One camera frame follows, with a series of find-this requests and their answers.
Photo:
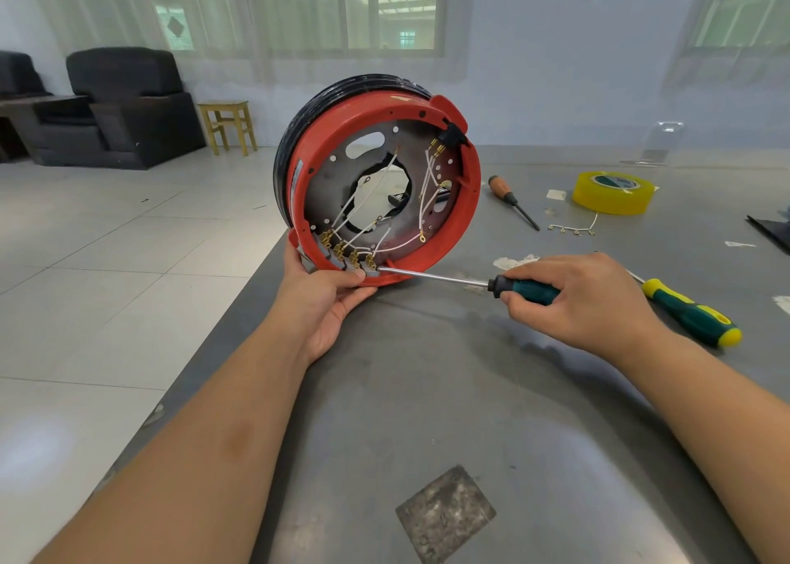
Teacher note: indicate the person's left hand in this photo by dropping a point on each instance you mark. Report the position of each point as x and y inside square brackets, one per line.
[315, 310]

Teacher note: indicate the person's right hand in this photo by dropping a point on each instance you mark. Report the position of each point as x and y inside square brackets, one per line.
[599, 310]

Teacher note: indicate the red round appliance base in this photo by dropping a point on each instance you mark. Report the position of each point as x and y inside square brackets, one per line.
[309, 156]

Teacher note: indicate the person's right forearm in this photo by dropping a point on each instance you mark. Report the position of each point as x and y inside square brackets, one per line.
[728, 446]

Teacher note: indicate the person's left forearm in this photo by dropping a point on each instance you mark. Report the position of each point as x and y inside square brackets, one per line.
[185, 471]

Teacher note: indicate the crumpled white tape piece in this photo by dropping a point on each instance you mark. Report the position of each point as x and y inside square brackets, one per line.
[512, 262]

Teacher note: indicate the yellow tape roll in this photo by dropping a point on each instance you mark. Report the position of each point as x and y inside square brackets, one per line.
[590, 202]

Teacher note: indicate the narrow white tape strip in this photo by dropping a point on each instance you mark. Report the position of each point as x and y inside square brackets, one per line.
[783, 303]

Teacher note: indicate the black flat plate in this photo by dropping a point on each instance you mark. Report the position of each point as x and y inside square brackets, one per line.
[775, 233]

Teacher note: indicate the small wooden stool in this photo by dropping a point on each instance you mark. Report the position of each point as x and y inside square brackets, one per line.
[226, 108]

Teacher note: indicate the black armchair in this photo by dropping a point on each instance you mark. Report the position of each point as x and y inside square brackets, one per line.
[136, 107]

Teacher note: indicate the sheer white curtain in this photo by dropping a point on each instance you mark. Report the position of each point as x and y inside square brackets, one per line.
[86, 8]
[741, 66]

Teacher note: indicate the large barred window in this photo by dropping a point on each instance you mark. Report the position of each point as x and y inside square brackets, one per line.
[309, 8]
[747, 4]

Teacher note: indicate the dark coffee table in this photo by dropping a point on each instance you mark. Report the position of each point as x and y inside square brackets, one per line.
[31, 103]

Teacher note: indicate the black sofa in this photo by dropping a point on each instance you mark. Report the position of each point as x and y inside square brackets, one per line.
[15, 73]

